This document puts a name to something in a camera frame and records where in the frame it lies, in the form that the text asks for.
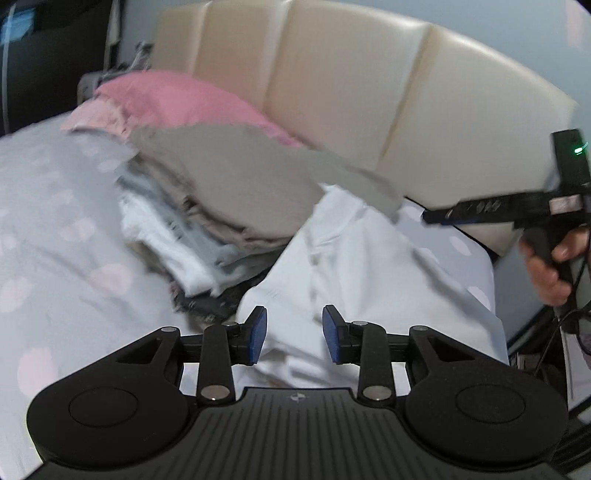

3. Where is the polka dot bed sheet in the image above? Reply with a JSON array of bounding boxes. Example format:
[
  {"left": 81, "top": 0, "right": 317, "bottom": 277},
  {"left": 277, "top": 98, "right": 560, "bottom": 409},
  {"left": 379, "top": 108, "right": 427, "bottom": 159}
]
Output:
[{"left": 0, "top": 115, "right": 513, "bottom": 462}]

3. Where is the white nightstand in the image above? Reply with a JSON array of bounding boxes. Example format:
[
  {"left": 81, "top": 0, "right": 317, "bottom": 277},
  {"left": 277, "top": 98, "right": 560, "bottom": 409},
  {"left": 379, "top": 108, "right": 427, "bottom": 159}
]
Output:
[{"left": 76, "top": 69, "right": 112, "bottom": 104}]

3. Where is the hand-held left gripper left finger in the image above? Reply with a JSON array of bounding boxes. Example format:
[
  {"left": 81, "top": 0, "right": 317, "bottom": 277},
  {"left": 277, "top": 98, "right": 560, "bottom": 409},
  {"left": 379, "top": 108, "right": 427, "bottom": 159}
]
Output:
[{"left": 113, "top": 305, "right": 269, "bottom": 407}]

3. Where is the khaki garment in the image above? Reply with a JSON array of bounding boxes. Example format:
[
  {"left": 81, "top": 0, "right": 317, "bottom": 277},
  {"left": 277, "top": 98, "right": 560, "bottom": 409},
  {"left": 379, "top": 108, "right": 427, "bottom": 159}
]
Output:
[{"left": 127, "top": 124, "right": 406, "bottom": 243}]

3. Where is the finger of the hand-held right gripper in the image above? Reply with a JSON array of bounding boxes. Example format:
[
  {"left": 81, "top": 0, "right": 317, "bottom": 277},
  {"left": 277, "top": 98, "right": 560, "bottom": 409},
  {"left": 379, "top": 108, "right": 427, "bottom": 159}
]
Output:
[{"left": 421, "top": 192, "right": 551, "bottom": 227}]

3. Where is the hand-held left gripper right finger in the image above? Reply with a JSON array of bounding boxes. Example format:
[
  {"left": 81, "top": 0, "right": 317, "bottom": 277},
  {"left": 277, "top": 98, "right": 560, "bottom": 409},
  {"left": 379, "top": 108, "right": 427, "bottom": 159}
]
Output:
[{"left": 321, "top": 304, "right": 472, "bottom": 407}]

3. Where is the black cable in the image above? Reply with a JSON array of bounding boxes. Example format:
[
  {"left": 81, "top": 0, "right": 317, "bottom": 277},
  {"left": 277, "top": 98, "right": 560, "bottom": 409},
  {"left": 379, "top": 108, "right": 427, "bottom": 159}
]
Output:
[{"left": 531, "top": 231, "right": 591, "bottom": 398}]

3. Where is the black sliding wardrobe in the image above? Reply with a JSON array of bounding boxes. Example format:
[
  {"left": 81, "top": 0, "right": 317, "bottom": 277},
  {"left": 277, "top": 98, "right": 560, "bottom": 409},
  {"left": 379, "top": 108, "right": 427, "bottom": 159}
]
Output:
[{"left": 0, "top": 0, "right": 116, "bottom": 137}]

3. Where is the person's right hand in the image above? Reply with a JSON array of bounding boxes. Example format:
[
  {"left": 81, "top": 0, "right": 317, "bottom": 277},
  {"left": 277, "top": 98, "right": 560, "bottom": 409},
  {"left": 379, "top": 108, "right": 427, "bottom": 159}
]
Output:
[{"left": 518, "top": 225, "right": 591, "bottom": 306}]

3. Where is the stack of folded clothes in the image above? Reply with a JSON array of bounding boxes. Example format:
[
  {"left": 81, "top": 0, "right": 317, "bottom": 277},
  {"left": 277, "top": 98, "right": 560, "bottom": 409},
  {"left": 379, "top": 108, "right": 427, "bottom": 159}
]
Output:
[{"left": 115, "top": 152, "right": 296, "bottom": 321}]

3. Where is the white shirt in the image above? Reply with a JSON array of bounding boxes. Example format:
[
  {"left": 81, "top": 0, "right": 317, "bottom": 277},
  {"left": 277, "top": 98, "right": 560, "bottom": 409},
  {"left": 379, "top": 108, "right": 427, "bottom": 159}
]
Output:
[{"left": 182, "top": 185, "right": 511, "bottom": 398}]

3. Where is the cream padded headboard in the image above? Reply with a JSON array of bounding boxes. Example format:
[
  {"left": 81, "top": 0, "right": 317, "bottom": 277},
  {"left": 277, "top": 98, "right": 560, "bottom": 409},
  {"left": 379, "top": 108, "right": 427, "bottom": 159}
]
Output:
[{"left": 152, "top": 0, "right": 580, "bottom": 259}]

